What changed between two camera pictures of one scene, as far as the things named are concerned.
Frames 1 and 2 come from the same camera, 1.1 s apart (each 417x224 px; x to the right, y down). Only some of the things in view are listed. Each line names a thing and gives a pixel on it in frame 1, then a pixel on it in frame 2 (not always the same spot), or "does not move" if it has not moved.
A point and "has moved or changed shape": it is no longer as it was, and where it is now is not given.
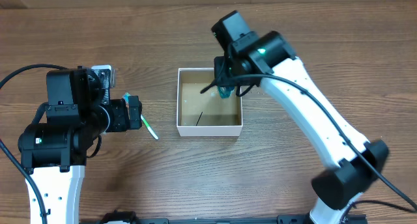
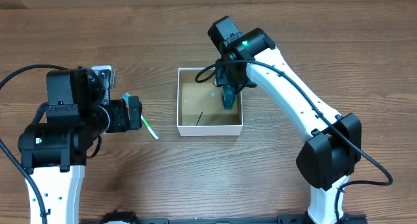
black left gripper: [133, 112] does not move
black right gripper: [220, 71] does not move
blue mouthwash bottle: [225, 91] has moved or changed shape
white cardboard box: [206, 114] does not move
